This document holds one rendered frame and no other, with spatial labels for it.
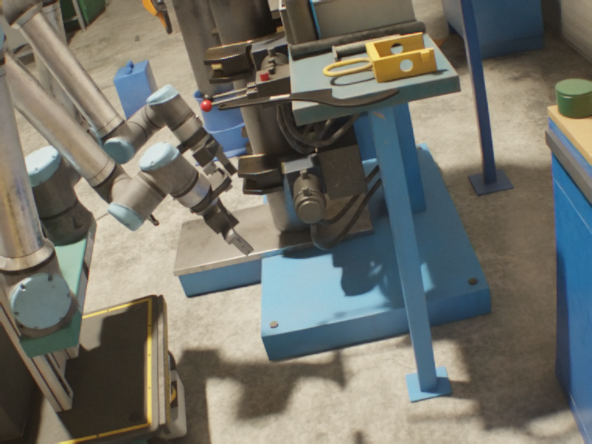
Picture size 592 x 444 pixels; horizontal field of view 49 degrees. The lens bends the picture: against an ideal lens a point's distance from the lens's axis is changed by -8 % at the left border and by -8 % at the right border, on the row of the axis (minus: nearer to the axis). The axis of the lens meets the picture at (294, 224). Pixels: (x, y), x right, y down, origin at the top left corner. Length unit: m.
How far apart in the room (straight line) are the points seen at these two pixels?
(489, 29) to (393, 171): 3.06
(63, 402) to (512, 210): 2.02
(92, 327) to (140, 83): 3.03
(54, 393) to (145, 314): 0.49
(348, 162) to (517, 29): 2.57
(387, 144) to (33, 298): 0.94
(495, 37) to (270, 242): 2.48
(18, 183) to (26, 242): 0.14
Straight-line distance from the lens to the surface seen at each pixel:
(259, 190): 2.70
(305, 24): 2.08
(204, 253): 3.02
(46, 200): 2.20
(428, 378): 2.28
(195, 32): 4.00
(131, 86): 5.30
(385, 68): 1.73
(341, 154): 2.52
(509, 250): 2.88
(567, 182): 1.76
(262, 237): 2.99
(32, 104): 1.66
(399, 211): 1.88
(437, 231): 2.83
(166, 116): 2.08
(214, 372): 2.63
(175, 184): 1.67
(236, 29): 2.62
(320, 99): 1.69
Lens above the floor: 1.68
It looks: 31 degrees down
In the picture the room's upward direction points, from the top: 16 degrees counter-clockwise
